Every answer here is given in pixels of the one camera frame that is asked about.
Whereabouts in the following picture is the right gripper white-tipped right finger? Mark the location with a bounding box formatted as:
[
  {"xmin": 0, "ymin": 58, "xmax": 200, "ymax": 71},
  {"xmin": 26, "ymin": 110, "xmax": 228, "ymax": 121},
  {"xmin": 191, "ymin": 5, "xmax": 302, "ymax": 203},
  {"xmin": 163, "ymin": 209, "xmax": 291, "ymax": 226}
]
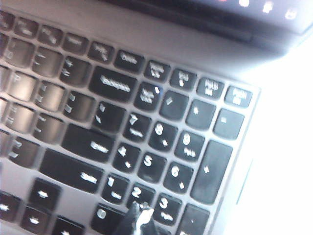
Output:
[{"xmin": 135, "ymin": 207, "xmax": 160, "ymax": 235}]

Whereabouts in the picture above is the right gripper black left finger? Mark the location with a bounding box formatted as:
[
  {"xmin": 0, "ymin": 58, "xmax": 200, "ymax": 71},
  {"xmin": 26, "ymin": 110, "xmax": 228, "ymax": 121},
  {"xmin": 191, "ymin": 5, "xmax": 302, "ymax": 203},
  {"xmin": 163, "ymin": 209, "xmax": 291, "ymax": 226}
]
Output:
[{"xmin": 114, "ymin": 201, "xmax": 141, "ymax": 235}]

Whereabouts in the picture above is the black laptop computer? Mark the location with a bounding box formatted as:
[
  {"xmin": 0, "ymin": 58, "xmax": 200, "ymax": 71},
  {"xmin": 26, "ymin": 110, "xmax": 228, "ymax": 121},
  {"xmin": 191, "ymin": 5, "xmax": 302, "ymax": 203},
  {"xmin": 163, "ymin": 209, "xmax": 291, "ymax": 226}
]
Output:
[{"xmin": 0, "ymin": 0, "xmax": 313, "ymax": 235}]

